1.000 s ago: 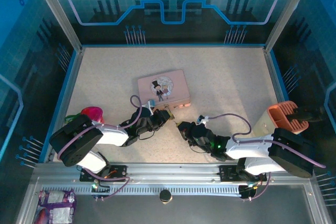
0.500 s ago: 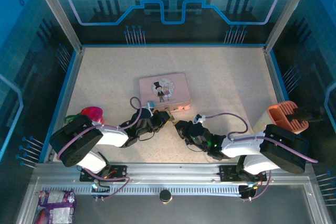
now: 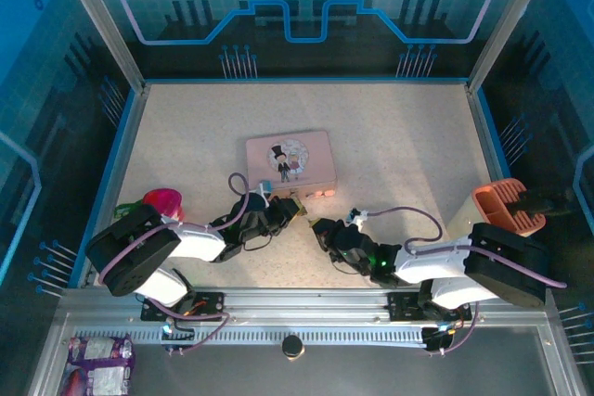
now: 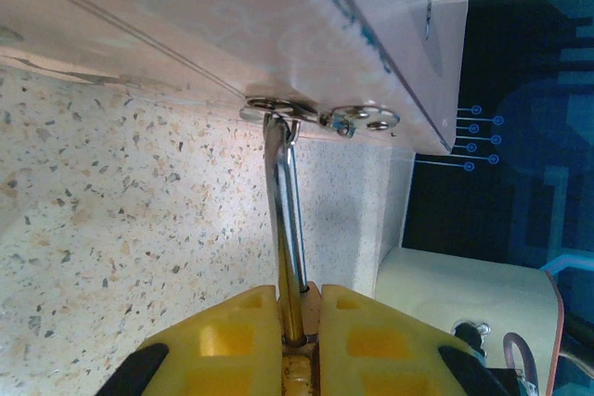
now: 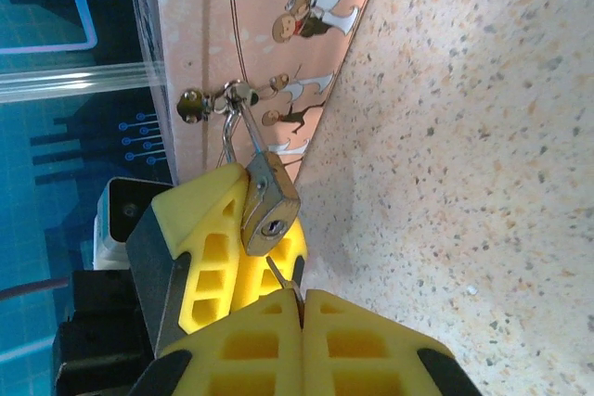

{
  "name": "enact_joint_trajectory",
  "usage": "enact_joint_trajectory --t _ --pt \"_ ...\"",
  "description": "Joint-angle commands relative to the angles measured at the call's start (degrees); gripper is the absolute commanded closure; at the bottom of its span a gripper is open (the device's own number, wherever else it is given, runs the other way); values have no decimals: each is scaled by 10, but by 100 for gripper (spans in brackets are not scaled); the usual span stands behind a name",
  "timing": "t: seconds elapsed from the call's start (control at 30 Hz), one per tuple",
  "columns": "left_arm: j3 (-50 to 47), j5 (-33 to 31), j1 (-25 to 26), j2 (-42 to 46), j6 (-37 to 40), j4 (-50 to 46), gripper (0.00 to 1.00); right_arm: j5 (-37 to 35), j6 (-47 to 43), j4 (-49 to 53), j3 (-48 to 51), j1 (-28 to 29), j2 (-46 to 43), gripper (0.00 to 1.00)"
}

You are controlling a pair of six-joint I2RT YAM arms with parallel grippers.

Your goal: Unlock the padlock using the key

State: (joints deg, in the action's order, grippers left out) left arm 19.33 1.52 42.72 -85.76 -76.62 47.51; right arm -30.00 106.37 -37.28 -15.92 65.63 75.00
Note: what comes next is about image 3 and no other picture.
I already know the pink tin box cartoon couple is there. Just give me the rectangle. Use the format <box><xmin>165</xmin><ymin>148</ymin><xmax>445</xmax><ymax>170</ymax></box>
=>
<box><xmin>244</xmin><ymin>129</ymin><xmax>339</xmax><ymax>200</ymax></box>

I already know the black round knob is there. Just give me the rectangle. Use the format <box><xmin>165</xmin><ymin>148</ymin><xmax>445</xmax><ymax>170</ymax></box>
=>
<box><xmin>280</xmin><ymin>334</ymin><xmax>305</xmax><ymax>363</ymax></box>

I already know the small circuit board with leds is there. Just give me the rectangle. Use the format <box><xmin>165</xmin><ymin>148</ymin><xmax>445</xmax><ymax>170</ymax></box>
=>
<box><xmin>421</xmin><ymin>319</ymin><xmax>459</xmax><ymax>353</ymax></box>
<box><xmin>160</xmin><ymin>315</ymin><xmax>197</xmax><ymax>344</ymax></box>

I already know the green snack packet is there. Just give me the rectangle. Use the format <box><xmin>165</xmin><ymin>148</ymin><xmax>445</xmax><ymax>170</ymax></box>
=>
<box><xmin>113</xmin><ymin>200</ymin><xmax>147</xmax><ymax>222</ymax></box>

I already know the black tool in orange insert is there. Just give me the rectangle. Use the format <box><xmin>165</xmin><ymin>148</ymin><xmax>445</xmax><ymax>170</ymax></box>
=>
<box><xmin>508</xmin><ymin>185</ymin><xmax>576</xmax><ymax>219</ymax></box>

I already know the purple snack packet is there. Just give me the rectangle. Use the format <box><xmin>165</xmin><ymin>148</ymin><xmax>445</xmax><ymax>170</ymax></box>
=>
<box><xmin>58</xmin><ymin>334</ymin><xmax>137</xmax><ymax>396</ymax></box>

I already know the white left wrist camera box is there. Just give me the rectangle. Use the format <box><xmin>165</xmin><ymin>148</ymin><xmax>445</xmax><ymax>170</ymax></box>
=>
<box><xmin>256</xmin><ymin>179</ymin><xmax>274</xmax><ymax>206</ymax></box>

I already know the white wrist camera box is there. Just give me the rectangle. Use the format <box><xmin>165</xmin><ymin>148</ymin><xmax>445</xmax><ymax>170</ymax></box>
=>
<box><xmin>256</xmin><ymin>179</ymin><xmax>274</xmax><ymax>206</ymax></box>
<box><xmin>347</xmin><ymin>208</ymin><xmax>371</xmax><ymax>231</ymax></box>

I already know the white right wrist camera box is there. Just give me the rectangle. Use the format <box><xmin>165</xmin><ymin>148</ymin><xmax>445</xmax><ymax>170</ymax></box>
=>
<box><xmin>347</xmin><ymin>208</ymin><xmax>371</xmax><ymax>231</ymax></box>

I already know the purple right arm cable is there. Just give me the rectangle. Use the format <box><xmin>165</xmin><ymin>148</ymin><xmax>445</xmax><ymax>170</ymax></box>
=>
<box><xmin>365</xmin><ymin>206</ymin><xmax>568</xmax><ymax>354</ymax></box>

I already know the aluminium mounting rail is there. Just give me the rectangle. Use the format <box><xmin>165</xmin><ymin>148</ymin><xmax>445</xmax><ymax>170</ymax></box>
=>
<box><xmin>59</xmin><ymin>287</ymin><xmax>556</xmax><ymax>328</ymax></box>

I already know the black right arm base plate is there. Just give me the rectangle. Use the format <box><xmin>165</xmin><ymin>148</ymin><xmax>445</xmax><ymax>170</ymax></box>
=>
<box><xmin>386</xmin><ymin>291</ymin><xmax>472</xmax><ymax>323</ymax></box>

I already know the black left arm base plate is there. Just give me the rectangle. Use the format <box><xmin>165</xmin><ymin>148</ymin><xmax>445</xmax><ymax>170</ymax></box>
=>
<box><xmin>140</xmin><ymin>291</ymin><xmax>226</xmax><ymax>323</ymax></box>

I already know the grey slotted cable duct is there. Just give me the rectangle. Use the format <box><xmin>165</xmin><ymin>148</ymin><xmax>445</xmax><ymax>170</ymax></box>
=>
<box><xmin>72</xmin><ymin>327</ymin><xmax>426</xmax><ymax>347</ymax></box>

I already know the aluminium frame post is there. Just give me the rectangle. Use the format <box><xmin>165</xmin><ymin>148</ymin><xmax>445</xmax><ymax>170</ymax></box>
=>
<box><xmin>49</xmin><ymin>0</ymin><xmax>150</xmax><ymax>94</ymax></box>
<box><xmin>465</xmin><ymin>0</ymin><xmax>559</xmax><ymax>95</ymax></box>

